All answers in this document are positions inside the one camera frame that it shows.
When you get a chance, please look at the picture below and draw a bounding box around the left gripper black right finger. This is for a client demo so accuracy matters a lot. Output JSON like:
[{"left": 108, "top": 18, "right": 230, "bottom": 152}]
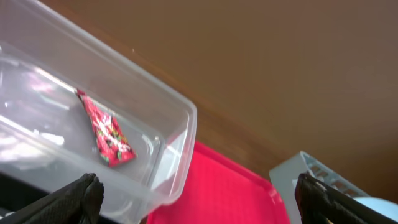
[{"left": 295, "top": 173, "right": 397, "bottom": 224}]

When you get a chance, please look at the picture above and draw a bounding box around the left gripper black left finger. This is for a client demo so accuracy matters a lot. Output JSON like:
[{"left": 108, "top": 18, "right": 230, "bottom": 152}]
[{"left": 1, "top": 174, "right": 104, "bottom": 224}]

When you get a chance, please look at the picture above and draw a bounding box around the red snack wrapper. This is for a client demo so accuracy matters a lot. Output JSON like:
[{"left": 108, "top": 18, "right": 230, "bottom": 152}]
[{"left": 76, "top": 90, "right": 136, "bottom": 167}]

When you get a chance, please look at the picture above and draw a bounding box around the light blue plate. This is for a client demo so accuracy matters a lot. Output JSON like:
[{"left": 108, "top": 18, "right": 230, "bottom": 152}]
[{"left": 354, "top": 197, "right": 398, "bottom": 222}]

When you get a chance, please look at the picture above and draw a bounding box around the grey dishwasher rack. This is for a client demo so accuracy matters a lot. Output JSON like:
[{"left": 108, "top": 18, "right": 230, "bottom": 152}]
[{"left": 269, "top": 151, "right": 368, "bottom": 224}]

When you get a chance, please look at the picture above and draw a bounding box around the clear plastic waste bin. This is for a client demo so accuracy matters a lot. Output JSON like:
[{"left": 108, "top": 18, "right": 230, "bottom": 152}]
[{"left": 1, "top": 0, "right": 197, "bottom": 223}]

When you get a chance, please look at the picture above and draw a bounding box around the red serving tray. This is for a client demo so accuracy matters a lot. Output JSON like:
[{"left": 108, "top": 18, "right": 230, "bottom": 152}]
[{"left": 147, "top": 142, "right": 290, "bottom": 224}]

